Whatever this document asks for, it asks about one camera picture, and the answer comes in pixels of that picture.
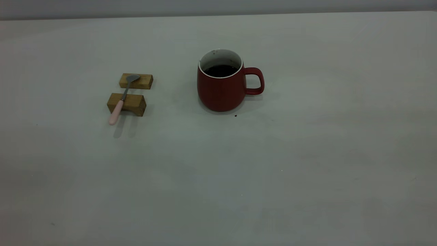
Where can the red ceramic mug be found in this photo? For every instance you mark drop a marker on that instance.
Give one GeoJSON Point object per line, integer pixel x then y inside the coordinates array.
{"type": "Point", "coordinates": [222, 92]}

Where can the flat wooden block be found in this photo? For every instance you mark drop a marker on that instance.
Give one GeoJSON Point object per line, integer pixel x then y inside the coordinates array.
{"type": "Point", "coordinates": [144, 82]}

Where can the arched wooden block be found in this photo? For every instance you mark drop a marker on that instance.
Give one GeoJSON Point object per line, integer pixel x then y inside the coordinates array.
{"type": "Point", "coordinates": [135, 102]}

